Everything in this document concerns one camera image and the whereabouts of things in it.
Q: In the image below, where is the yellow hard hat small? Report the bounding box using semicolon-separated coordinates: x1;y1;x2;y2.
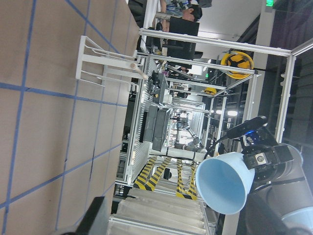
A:
203;87;217;95

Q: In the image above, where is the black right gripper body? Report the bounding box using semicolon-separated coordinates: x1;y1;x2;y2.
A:
241;126;305;191

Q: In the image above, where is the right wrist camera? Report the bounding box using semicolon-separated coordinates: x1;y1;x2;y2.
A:
226;116;267;139

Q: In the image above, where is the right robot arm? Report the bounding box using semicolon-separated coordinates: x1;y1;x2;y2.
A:
242;127;313;235

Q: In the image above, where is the seated person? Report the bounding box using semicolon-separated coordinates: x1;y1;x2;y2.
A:
160;0;202;22

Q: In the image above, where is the white wire cup rack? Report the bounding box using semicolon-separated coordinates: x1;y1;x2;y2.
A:
75;35;149;92

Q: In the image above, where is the light blue plastic cup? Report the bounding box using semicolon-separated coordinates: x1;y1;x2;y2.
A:
196;152;255;214

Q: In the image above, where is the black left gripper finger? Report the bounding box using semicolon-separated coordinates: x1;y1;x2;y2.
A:
74;196;108;235

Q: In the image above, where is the yellow hard hat large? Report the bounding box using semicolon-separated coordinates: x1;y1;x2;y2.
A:
220;51;254;79

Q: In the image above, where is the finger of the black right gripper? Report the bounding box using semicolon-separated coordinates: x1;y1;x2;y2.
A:
242;145;293;169

